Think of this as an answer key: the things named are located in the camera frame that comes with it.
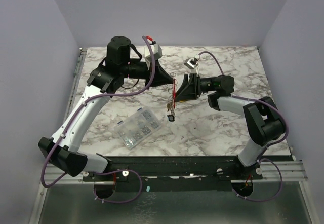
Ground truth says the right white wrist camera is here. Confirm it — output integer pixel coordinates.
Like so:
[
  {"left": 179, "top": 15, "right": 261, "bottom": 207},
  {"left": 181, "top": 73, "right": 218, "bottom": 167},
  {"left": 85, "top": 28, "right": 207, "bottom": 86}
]
[{"left": 184, "top": 55, "right": 200, "bottom": 73}]

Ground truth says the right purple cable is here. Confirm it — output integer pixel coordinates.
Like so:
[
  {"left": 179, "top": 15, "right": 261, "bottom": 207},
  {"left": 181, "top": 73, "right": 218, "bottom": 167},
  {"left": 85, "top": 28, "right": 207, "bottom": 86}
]
[{"left": 197, "top": 51, "right": 289, "bottom": 202}]

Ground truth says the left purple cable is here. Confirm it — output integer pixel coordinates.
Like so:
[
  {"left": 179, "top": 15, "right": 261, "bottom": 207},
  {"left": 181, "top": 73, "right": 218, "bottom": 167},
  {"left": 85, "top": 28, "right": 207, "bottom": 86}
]
[{"left": 40, "top": 35, "right": 157, "bottom": 204}]

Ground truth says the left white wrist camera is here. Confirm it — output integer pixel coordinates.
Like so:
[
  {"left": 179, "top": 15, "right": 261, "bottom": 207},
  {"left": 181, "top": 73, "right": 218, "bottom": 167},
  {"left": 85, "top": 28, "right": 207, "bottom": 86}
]
[{"left": 143, "top": 41, "right": 163, "bottom": 62}]

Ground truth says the purple cable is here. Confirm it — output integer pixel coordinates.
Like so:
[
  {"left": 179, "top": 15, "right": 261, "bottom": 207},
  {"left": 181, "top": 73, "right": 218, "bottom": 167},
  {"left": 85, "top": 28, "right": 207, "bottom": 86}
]
[
  {"left": 197, "top": 51, "right": 289, "bottom": 202},
  {"left": 40, "top": 35, "right": 157, "bottom": 204}
]

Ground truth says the aluminium rail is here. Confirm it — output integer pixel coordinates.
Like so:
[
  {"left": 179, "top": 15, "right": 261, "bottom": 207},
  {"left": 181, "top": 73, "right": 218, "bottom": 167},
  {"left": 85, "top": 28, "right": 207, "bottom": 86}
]
[
  {"left": 44, "top": 161, "right": 308, "bottom": 184},
  {"left": 65, "top": 47, "right": 88, "bottom": 118}
]

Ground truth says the aluminium front rail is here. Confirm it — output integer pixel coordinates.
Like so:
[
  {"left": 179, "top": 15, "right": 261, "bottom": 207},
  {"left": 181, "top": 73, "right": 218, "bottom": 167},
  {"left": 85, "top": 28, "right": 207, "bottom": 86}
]
[{"left": 44, "top": 161, "right": 308, "bottom": 184}]

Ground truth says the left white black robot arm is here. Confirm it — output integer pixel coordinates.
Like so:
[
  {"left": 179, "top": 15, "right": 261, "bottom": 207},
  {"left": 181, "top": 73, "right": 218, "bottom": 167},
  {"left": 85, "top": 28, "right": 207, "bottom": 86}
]
[{"left": 38, "top": 36, "right": 173, "bottom": 181}]

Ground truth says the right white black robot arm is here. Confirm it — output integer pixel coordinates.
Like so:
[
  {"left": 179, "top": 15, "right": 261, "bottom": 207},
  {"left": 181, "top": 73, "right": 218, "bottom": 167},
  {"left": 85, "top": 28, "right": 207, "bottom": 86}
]
[{"left": 173, "top": 73, "right": 289, "bottom": 179}]

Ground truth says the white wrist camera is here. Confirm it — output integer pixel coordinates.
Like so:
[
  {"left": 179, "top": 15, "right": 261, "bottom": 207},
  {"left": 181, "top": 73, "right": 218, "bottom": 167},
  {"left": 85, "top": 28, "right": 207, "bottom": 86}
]
[
  {"left": 184, "top": 55, "right": 200, "bottom": 73},
  {"left": 143, "top": 41, "right": 163, "bottom": 62}
]

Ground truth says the aluminium left side rail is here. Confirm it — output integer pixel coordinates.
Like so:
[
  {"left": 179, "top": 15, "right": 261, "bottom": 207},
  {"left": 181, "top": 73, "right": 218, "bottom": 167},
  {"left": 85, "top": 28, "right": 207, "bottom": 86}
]
[{"left": 65, "top": 47, "right": 88, "bottom": 118}]

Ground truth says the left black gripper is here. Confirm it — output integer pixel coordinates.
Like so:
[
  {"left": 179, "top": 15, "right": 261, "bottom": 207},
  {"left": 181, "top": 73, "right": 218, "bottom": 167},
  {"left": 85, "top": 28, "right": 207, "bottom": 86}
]
[{"left": 120, "top": 58, "right": 174, "bottom": 89}]

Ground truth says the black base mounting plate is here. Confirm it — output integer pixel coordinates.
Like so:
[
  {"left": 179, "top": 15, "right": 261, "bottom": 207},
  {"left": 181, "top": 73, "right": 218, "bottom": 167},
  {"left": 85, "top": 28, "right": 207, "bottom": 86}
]
[{"left": 80, "top": 154, "right": 264, "bottom": 193}]

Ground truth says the clear plastic screw box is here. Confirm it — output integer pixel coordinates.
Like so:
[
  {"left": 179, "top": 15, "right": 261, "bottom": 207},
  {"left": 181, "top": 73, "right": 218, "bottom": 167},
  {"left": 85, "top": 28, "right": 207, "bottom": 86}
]
[{"left": 114, "top": 107, "right": 162, "bottom": 149}]

